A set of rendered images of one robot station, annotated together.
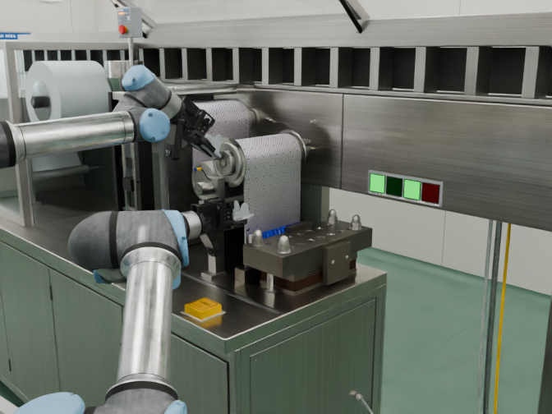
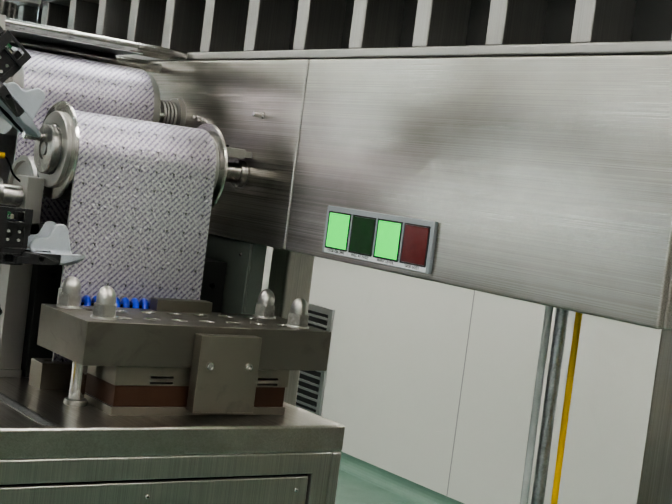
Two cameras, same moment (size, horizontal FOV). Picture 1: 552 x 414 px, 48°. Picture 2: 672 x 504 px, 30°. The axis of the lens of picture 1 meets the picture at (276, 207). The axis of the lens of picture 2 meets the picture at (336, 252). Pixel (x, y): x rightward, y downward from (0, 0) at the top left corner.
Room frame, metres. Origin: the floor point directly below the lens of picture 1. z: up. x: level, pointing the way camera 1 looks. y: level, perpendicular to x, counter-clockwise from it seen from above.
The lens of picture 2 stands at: (-0.03, -0.59, 1.25)
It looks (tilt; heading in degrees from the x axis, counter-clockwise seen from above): 3 degrees down; 9
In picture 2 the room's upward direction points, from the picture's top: 7 degrees clockwise
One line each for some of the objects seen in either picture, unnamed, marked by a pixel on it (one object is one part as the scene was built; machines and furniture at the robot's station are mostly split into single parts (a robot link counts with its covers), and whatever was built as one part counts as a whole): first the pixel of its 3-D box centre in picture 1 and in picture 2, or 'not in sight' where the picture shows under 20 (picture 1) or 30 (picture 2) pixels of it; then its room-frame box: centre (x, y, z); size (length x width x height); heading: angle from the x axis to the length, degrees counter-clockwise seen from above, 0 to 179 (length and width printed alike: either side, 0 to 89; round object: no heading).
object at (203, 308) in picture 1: (203, 308); not in sight; (1.49, 0.19, 0.91); 0.07 x 0.07 x 0.02; 45
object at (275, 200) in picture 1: (273, 204); (137, 251); (1.81, 0.01, 1.11); 0.23 x 0.01 x 0.18; 135
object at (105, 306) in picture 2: (283, 243); (105, 302); (1.61, -0.02, 1.05); 0.04 x 0.04 x 0.04
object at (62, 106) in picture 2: (228, 162); (57, 149); (1.77, 0.14, 1.25); 0.15 x 0.01 x 0.15; 45
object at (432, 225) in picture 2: (403, 187); (376, 237); (1.72, -0.37, 1.18); 0.25 x 0.01 x 0.07; 45
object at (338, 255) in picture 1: (337, 262); (225, 373); (1.70, -0.18, 0.96); 0.10 x 0.03 x 0.11; 135
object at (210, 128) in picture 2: (288, 152); (203, 168); (1.95, -0.04, 1.25); 0.15 x 0.01 x 0.15; 45
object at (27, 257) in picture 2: (233, 223); (29, 257); (1.67, 0.12, 1.09); 0.09 x 0.05 x 0.02; 134
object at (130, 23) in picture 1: (127, 22); not in sight; (2.18, 0.50, 1.66); 0.07 x 0.07 x 0.10; 55
